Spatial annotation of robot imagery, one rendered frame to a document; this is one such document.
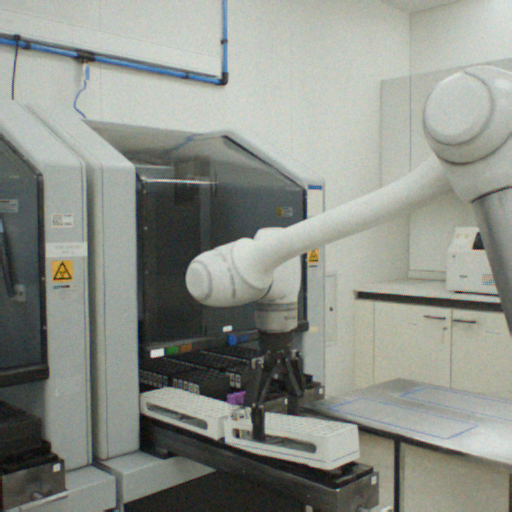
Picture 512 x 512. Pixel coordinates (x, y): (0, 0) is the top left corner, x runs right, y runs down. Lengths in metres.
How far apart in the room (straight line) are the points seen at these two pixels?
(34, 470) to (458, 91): 1.07
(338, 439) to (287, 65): 2.70
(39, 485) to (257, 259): 0.66
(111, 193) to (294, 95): 2.28
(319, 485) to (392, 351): 2.75
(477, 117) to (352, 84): 3.30
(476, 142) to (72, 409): 1.07
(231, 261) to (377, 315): 2.89
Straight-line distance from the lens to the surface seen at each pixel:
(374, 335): 4.07
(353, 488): 1.33
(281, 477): 1.38
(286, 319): 1.36
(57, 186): 1.51
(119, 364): 1.62
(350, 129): 4.11
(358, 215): 1.17
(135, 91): 3.03
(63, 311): 1.53
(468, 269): 3.72
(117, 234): 1.59
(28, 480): 1.47
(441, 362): 3.85
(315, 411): 1.72
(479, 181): 0.93
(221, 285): 1.19
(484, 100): 0.89
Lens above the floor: 1.30
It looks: 3 degrees down
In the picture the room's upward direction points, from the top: straight up
